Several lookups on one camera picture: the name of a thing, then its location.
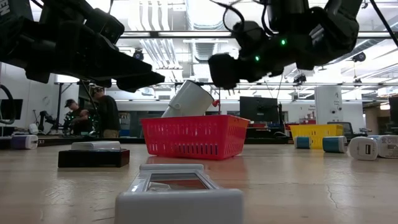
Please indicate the white charger with printed label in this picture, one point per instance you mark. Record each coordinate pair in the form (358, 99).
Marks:
(388, 146)

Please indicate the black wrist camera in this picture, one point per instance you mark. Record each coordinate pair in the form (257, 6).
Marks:
(105, 26)
(248, 34)

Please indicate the white round pillar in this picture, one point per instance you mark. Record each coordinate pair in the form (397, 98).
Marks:
(328, 102)

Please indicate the blue and white charger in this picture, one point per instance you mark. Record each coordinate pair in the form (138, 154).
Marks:
(303, 143)
(334, 144)

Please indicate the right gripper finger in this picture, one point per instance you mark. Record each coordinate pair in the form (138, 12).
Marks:
(227, 71)

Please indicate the black ceiling spotlight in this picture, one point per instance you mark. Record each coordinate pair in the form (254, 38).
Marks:
(138, 53)
(359, 57)
(300, 79)

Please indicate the white rectangular USB charger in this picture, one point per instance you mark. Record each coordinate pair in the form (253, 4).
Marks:
(96, 145)

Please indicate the white box charger USB port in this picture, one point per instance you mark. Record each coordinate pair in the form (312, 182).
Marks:
(362, 149)

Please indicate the black power bank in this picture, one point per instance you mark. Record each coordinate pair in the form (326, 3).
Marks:
(93, 159)

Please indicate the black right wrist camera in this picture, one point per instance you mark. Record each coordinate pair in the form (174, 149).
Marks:
(248, 34)

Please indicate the dark grey office chair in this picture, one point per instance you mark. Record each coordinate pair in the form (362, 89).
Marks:
(342, 129)

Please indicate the yellow plastic basket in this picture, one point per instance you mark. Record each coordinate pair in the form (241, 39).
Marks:
(314, 132)

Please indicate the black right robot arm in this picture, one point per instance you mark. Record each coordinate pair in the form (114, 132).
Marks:
(326, 28)

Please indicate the black computer monitor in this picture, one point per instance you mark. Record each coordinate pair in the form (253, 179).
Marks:
(258, 109)
(18, 109)
(394, 110)

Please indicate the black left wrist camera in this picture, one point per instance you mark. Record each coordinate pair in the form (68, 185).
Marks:
(105, 26)

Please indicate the black overhead frame bar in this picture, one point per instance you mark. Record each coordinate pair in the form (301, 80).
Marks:
(154, 34)

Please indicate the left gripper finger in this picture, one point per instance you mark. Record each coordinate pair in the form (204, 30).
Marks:
(140, 81)
(124, 67)

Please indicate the white framed solar power bank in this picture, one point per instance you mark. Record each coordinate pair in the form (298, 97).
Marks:
(178, 205)

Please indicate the black background robot arm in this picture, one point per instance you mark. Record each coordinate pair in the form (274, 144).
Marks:
(46, 118)

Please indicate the red plastic basket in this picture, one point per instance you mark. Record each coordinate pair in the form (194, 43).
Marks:
(192, 137)

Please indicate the silver round air duct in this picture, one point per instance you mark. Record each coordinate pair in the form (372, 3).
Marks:
(206, 12)

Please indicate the purple and white charger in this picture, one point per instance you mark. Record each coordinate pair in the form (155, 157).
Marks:
(29, 142)

